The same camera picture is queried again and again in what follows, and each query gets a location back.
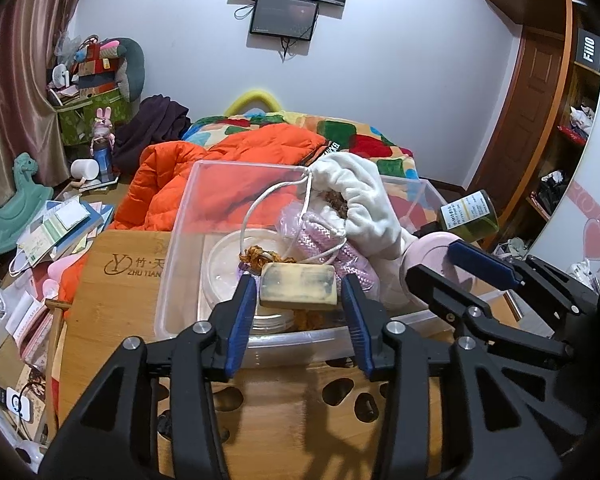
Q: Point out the white cloth pouch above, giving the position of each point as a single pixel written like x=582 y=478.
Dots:
x=370 y=200

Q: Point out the pink rabbit bottle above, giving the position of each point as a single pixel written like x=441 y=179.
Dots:
x=102 y=145

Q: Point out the clear plastic box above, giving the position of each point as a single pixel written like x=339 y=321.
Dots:
x=180 y=270

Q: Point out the white square charger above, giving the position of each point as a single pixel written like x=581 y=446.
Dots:
x=19 y=404

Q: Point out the yellowish rectangular block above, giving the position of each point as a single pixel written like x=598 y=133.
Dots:
x=300 y=285

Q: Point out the pink striped curtain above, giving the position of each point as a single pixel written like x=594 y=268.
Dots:
x=10 y=85

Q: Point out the yellow cushion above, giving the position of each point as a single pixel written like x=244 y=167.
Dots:
x=252 y=97

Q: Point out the small black wall monitor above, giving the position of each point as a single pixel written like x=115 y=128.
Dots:
x=285 y=17

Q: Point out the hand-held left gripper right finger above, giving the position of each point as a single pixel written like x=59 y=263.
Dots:
x=357 y=320

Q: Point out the pile of books and papers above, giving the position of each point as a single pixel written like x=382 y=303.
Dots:
x=60 y=230

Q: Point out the patchwork fabric bag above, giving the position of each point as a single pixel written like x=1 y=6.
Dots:
x=97 y=65

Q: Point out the black printed box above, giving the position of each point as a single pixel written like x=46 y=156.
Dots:
x=590 y=52

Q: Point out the white mug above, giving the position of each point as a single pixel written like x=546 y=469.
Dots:
x=84 y=170

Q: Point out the green glass bottle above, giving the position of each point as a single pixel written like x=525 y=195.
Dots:
x=475 y=215

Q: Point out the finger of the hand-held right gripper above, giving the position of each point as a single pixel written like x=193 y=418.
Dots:
x=485 y=262
x=445 y=290

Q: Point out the round clear plastic lid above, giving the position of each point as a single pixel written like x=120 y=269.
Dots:
x=225 y=270

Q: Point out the white panel pink hearts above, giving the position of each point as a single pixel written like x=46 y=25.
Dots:
x=580 y=220

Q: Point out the wooden shelf unit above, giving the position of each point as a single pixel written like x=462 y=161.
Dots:
x=565 y=160

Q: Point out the pink round device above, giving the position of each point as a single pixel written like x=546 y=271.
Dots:
x=430 y=250

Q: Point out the teal rocking horse toy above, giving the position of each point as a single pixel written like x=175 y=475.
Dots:
x=15 y=210

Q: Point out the green patterned box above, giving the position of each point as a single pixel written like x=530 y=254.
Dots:
x=80 y=120

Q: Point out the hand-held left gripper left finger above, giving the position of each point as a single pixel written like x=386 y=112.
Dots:
x=240 y=320

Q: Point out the colourful patchwork blanket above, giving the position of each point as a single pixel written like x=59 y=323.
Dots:
x=370 y=140

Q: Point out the orange jacket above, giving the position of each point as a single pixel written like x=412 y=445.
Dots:
x=180 y=180

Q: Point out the grey plush cushion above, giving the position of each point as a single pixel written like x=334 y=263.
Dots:
x=132 y=67

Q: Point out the dark purple cloth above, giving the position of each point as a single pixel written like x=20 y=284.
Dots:
x=150 y=125

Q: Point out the small white fan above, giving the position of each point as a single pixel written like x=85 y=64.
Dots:
x=61 y=79

